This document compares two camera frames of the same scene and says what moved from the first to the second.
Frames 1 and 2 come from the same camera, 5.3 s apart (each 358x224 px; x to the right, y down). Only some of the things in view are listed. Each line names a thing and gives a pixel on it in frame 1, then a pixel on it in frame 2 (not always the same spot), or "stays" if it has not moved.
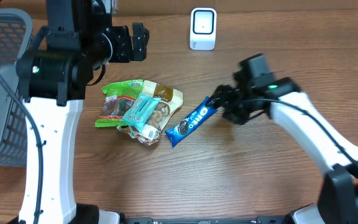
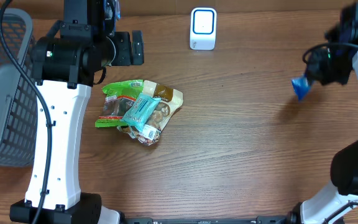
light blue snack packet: (140, 112) stays
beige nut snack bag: (171, 101) stays
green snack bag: (120, 96) stays
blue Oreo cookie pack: (190, 122) → (301, 86)
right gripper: (219, 98) → (315, 70)
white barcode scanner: (203, 28) stays
